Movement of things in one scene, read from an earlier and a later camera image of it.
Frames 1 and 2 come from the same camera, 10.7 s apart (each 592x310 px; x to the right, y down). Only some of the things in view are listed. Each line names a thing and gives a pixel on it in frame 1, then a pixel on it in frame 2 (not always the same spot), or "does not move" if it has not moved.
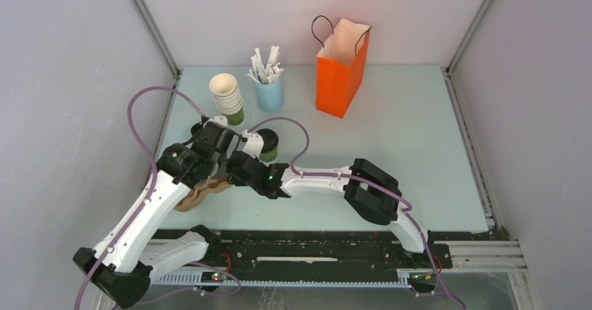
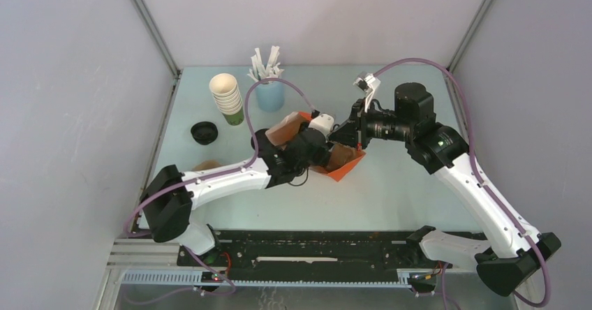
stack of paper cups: x=227 y=96 does not move
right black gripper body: x=236 y=181 → x=357 y=111
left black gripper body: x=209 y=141 → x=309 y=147
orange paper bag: x=340 y=67 → x=343 y=158
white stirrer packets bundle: x=273 y=70 does not move
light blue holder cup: x=270 y=96 does not move
